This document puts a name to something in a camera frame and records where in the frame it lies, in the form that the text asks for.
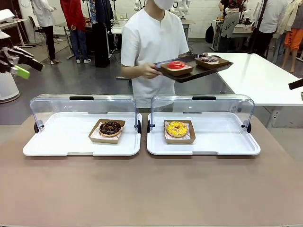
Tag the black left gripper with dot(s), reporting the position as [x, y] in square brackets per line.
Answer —
[6, 59]

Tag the dark brown serving tray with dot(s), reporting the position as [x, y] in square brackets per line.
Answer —
[201, 73]

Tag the red glazed donut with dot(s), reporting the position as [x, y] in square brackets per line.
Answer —
[177, 72]
[171, 66]

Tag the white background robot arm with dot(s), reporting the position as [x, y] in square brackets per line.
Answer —
[182, 7]

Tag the person's right forearm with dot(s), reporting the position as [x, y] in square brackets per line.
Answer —
[132, 72]

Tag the chocolate donut with nuts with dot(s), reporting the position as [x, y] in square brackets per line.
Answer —
[104, 130]

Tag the chocolate donut in box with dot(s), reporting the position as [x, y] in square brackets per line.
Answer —
[104, 140]

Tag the person in white shirt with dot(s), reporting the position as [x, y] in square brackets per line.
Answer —
[154, 35]

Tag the yellow glazed donut in box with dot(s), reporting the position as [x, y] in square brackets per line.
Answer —
[180, 140]

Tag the person's right hand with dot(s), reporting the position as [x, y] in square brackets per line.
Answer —
[149, 70]

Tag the white cylindrical air purifier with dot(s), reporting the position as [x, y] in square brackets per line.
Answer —
[7, 89]

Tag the large white table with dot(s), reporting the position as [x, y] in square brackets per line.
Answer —
[260, 78]

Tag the mannequin with orange shorts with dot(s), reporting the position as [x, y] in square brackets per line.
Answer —
[292, 39]

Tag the grey background chair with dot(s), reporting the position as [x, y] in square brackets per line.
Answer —
[32, 21]

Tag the clear plastic display lid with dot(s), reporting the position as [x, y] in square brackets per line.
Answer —
[213, 104]
[59, 105]

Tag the grey background work table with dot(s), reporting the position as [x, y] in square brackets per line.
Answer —
[64, 24]

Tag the bystander in black trousers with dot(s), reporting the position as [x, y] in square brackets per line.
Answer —
[45, 14]

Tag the black lid hinge knob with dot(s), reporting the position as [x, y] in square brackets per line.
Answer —
[36, 127]
[249, 127]
[149, 126]

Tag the black stand pole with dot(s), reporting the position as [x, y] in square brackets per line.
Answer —
[256, 30]

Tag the bystander in red top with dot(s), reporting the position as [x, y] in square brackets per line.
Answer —
[73, 14]

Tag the bystander in white shirt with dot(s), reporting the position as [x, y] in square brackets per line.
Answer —
[272, 14]

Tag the dark hanging clothes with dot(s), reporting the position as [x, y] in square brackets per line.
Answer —
[101, 35]

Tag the white plastic display tray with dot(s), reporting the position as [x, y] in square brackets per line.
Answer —
[47, 147]
[225, 137]

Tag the grey printed apron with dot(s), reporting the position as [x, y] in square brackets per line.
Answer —
[228, 28]

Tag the white printed paper liner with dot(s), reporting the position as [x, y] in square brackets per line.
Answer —
[190, 133]
[95, 134]

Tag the black backpack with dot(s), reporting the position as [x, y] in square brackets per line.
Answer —
[210, 34]

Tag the black clamp fixture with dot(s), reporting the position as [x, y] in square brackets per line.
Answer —
[139, 126]

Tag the white face mask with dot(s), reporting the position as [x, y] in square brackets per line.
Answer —
[163, 3]

